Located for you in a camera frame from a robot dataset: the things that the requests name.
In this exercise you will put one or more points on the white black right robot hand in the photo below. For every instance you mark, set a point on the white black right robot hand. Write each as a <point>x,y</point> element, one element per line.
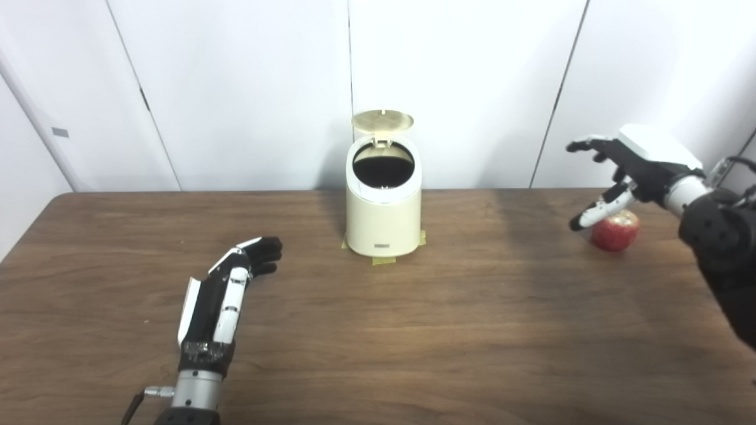
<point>647,162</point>

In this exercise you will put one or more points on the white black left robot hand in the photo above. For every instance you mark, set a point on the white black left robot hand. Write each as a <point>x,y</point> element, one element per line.
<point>204,313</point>

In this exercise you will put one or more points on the red apple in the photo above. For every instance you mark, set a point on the red apple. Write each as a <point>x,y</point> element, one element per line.
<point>617,235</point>

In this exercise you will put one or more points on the cream round bin lid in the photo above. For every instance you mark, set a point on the cream round bin lid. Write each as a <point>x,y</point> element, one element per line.
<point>383,122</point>

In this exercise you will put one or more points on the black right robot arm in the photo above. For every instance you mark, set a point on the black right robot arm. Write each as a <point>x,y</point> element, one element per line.
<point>720,236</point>

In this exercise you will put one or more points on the cream-colored bin body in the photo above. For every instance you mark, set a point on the cream-colored bin body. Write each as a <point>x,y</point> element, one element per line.
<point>384,224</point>

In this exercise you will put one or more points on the black wall panel hinge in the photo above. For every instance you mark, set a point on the black wall panel hinge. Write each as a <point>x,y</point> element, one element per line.
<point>144,99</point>

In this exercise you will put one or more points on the small grey wall label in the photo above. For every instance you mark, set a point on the small grey wall label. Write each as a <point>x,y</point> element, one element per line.
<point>60,132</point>

